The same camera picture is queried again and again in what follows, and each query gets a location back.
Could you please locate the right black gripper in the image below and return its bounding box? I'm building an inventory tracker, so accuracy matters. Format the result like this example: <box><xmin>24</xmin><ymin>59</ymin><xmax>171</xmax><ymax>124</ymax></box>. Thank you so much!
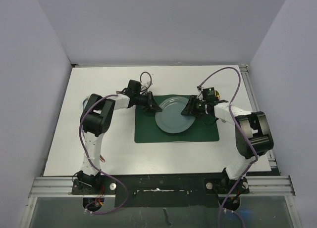
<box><xmin>182</xmin><ymin>96</ymin><xmax>207</xmax><ymax>119</ymax></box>

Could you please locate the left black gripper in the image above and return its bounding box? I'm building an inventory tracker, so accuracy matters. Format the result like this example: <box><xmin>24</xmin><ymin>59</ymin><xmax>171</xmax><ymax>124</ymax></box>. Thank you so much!
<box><xmin>135</xmin><ymin>91</ymin><xmax>162</xmax><ymax>112</ymax></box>

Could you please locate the teal round plate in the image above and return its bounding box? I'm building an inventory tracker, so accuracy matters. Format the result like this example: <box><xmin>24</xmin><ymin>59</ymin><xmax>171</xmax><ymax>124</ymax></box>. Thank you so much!
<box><xmin>155</xmin><ymin>96</ymin><xmax>196</xmax><ymax>134</ymax></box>

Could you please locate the dark green placemat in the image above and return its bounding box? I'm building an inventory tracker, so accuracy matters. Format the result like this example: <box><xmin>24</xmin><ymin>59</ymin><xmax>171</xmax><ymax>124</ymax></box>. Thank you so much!
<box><xmin>134</xmin><ymin>94</ymin><xmax>219</xmax><ymax>143</ymax></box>

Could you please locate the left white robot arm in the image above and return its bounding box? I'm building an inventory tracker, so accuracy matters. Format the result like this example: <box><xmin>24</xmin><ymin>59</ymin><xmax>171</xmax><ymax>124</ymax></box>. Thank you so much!
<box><xmin>77</xmin><ymin>80</ymin><xmax>162</xmax><ymax>194</ymax></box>

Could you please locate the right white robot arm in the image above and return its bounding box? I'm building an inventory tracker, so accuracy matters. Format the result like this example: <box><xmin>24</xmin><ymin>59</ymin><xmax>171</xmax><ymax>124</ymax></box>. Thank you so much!
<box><xmin>181</xmin><ymin>88</ymin><xmax>274</xmax><ymax>193</ymax></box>

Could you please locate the gold iridescent spoon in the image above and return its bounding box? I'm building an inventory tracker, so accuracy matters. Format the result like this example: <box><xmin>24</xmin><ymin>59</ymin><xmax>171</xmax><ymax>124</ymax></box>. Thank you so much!
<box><xmin>215</xmin><ymin>91</ymin><xmax>220</xmax><ymax>100</ymax></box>

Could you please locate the blue plastic spoon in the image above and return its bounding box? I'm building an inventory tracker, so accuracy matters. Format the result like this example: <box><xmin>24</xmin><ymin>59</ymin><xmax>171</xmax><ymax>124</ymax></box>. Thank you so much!
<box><xmin>82</xmin><ymin>101</ymin><xmax>87</xmax><ymax>109</ymax></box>

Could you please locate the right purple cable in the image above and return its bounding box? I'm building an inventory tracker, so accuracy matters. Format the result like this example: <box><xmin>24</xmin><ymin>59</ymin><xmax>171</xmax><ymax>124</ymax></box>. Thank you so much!
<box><xmin>197</xmin><ymin>66</ymin><xmax>258</xmax><ymax>228</ymax></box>

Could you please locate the purple cable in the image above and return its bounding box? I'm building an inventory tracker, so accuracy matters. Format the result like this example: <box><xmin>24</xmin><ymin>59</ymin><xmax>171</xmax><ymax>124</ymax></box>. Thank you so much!
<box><xmin>197</xmin><ymin>66</ymin><xmax>258</xmax><ymax>228</ymax></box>
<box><xmin>78</xmin><ymin>71</ymin><xmax>155</xmax><ymax>216</ymax></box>

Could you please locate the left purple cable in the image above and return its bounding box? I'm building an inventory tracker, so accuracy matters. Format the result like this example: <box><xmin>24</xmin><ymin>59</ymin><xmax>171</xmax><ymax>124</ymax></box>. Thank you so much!
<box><xmin>78</xmin><ymin>71</ymin><xmax>155</xmax><ymax>216</ymax></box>

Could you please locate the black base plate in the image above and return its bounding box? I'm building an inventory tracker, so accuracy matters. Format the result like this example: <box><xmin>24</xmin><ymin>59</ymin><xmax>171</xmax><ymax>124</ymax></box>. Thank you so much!
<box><xmin>71</xmin><ymin>173</ymin><xmax>250</xmax><ymax>211</ymax></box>

